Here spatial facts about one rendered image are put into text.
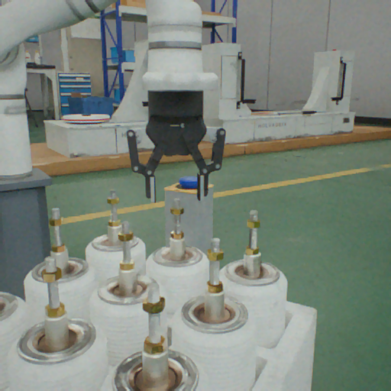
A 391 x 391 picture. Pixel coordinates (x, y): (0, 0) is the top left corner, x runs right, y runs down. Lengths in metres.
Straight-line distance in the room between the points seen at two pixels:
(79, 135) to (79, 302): 2.04
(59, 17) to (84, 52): 6.03
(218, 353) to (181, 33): 0.37
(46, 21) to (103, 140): 1.77
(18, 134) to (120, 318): 0.58
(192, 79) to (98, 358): 0.32
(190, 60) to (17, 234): 0.61
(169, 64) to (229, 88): 2.62
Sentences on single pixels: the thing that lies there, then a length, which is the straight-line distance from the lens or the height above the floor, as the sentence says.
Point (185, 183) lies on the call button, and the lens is 0.76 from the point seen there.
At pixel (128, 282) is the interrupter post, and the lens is 0.52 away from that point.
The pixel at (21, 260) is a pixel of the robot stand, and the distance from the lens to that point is 1.01.
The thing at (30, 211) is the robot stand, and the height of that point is 0.23.
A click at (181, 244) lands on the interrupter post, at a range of 0.60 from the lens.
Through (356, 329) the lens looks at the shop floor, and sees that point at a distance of 0.98.
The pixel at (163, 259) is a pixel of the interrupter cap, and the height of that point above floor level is 0.25.
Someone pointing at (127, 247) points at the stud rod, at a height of 0.31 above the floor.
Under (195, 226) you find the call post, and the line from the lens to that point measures 0.75.
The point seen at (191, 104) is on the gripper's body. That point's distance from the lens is 0.54.
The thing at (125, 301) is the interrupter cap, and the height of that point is 0.25.
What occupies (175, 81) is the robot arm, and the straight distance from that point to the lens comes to 0.49.
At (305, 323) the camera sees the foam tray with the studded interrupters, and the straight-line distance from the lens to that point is 0.62.
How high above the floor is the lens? 0.50
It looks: 15 degrees down
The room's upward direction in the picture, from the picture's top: straight up
